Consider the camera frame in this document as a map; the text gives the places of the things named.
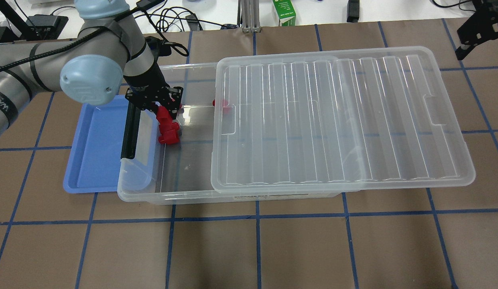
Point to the aluminium frame post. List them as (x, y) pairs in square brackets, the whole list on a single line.
[(249, 16)]

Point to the black box latch handle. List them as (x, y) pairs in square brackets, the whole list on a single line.
[(131, 129)]

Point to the green milk carton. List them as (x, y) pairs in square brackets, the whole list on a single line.
[(284, 12)]

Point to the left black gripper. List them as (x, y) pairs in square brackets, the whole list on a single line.
[(147, 82)]

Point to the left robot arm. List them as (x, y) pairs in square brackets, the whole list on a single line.
[(110, 48)]

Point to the clear plastic storage box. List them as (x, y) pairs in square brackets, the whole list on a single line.
[(172, 168)]

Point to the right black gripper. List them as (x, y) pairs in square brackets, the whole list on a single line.
[(478, 30)]

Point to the black power adapter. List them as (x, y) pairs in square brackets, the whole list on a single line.
[(144, 5)]

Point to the clear plastic box lid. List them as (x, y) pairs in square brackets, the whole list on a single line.
[(419, 141)]

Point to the red block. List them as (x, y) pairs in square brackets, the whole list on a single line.
[(169, 133), (225, 106), (166, 117)]

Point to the blue plastic tray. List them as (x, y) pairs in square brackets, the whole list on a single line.
[(94, 160)]

